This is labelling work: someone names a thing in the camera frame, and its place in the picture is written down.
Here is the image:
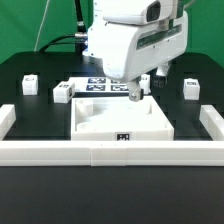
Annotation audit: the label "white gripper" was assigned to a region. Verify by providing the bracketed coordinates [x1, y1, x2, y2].
[102, 12, 188, 102]

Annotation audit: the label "white square tabletop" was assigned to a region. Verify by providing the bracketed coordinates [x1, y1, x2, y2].
[71, 96, 174, 141]

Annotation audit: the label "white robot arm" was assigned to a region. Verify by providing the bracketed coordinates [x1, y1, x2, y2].
[83, 0, 188, 101]

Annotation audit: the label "white fiducial tag sheet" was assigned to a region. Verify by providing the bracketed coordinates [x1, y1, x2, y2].
[69, 77, 128, 93]

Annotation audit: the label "white U-shaped fence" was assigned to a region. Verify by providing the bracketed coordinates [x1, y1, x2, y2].
[0, 104, 224, 166]

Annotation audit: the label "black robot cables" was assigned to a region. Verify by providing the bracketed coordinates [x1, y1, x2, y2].
[39, 0, 89, 53]

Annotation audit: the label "white thin cord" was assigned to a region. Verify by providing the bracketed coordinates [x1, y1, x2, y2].
[33, 0, 52, 52]

